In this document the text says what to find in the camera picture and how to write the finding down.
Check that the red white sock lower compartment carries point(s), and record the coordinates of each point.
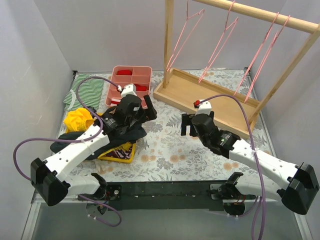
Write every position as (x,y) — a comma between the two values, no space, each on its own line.
(115,101)

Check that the yellow garment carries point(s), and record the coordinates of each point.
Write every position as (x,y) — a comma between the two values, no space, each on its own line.
(78,120)

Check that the floral table mat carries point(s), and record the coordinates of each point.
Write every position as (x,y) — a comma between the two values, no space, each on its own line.
(164,155)

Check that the dark navy shorts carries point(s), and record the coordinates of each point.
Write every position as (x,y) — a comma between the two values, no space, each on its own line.
(137,132)

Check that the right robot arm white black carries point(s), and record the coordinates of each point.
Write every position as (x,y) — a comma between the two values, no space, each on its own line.
(296,186)

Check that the red sock upper compartment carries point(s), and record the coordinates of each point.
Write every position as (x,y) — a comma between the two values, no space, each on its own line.
(125,72)

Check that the wooden clothes rack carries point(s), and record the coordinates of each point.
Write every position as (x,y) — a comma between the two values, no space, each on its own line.
(230,92)

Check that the pink compartment organizer tray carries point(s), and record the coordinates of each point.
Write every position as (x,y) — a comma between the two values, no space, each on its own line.
(141,75)

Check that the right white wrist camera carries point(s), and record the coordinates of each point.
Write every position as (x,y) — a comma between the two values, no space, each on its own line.
(202,107)

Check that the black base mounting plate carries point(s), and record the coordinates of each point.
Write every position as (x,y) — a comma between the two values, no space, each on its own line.
(173,195)

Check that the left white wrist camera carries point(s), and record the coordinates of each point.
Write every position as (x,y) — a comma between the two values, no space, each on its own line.
(129,89)

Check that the green striped shirt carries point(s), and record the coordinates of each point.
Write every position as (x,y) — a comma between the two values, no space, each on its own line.
(90,92)

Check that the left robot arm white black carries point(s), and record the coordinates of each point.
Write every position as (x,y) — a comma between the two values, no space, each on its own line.
(51,177)

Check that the red sock middle compartment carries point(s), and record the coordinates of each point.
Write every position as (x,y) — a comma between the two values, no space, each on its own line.
(140,88)

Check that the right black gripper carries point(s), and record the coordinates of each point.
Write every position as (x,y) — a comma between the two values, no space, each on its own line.
(189,124)

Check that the yellow plastic tray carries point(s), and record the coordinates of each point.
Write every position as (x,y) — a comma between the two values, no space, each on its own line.
(118,160)

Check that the patterned dark garment in tray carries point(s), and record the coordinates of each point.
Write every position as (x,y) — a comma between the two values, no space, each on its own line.
(123,151)

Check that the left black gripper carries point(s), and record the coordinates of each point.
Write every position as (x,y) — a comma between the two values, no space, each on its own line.
(144,113)

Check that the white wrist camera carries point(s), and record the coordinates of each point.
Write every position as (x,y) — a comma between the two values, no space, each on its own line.
(129,89)
(202,107)

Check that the pink wire hanger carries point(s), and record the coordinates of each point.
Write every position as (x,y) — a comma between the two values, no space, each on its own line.
(271,45)
(183,38)
(256,54)
(220,46)

